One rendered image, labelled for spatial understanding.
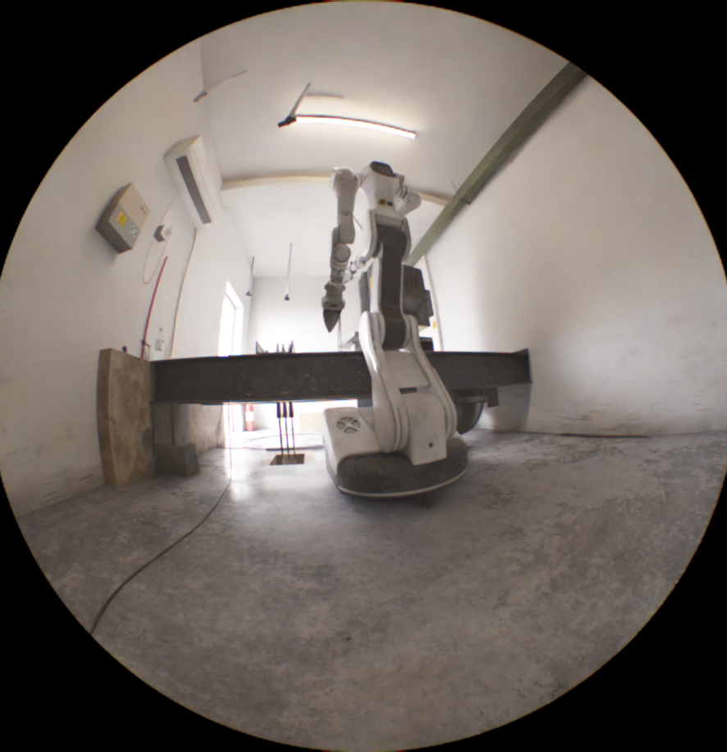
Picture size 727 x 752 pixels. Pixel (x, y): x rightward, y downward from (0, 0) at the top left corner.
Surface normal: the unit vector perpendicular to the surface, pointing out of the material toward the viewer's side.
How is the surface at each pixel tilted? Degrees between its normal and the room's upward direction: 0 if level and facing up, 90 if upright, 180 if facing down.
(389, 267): 111
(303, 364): 90
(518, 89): 180
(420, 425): 90
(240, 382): 90
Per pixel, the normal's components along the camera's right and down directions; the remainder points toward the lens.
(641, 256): -0.97, 0.04
